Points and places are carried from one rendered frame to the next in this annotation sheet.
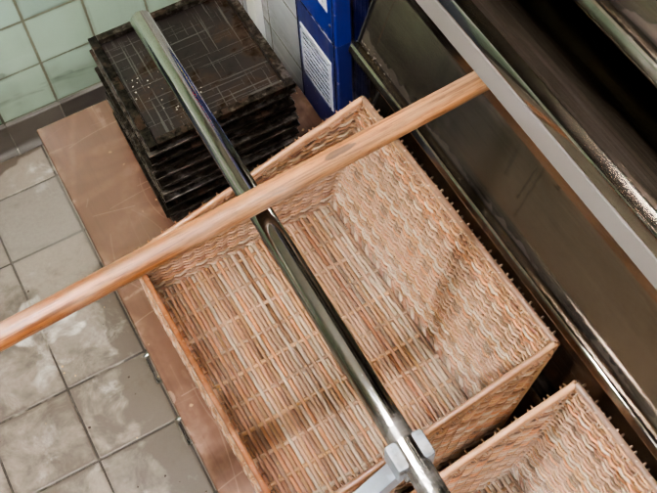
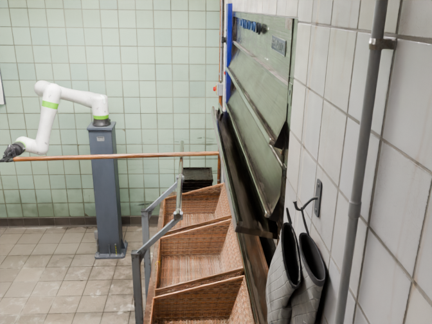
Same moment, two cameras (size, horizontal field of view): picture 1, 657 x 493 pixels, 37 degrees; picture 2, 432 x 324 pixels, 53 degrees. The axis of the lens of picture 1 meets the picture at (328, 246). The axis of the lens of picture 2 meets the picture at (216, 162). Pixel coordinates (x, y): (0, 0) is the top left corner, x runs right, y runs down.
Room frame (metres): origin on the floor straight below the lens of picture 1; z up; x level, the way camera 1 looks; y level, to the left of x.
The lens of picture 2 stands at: (-1.81, -1.15, 2.13)
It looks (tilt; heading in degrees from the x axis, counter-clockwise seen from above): 20 degrees down; 22
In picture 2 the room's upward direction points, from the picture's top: 1 degrees clockwise
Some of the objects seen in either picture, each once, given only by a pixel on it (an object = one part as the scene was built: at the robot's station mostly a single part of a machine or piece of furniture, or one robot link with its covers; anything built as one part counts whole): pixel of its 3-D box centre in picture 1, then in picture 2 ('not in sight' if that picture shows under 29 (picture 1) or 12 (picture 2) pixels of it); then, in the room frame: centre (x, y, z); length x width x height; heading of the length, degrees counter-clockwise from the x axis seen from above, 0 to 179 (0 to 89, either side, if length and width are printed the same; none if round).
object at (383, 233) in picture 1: (329, 316); (195, 215); (0.72, 0.01, 0.72); 0.56 x 0.49 x 0.28; 27
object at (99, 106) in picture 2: not in sight; (99, 105); (1.04, 1.01, 1.36); 0.16 x 0.13 x 0.19; 69
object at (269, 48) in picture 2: not in sight; (256, 35); (0.32, -0.51, 1.99); 1.80 x 0.08 x 0.21; 25
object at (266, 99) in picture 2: not in sight; (249, 75); (0.31, -0.49, 1.80); 1.79 x 0.11 x 0.19; 25
